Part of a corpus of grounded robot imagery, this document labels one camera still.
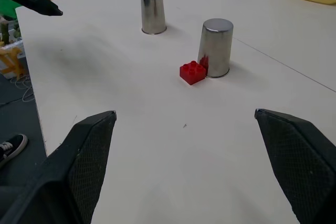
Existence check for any green plastic object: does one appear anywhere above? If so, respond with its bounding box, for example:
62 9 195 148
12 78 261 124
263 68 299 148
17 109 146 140
0 0 22 18

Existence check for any white floor cable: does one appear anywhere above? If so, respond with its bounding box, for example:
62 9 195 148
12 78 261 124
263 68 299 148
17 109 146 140
10 74 35 103

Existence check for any red toy brick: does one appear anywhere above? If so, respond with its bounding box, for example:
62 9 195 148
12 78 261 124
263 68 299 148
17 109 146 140
179 60 207 86

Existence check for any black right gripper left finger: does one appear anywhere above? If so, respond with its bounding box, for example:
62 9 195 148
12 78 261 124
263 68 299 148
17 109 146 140
0 110 117 224

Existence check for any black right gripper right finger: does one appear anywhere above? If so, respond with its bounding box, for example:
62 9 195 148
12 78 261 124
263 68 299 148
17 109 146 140
254 108 336 224

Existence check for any steel cup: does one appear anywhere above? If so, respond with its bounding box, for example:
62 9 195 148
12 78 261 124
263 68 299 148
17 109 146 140
140 0 167 35
197 18 234 79

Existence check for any black canvas shoe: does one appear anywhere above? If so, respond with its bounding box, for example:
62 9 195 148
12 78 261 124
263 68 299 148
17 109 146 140
0 134 28 168

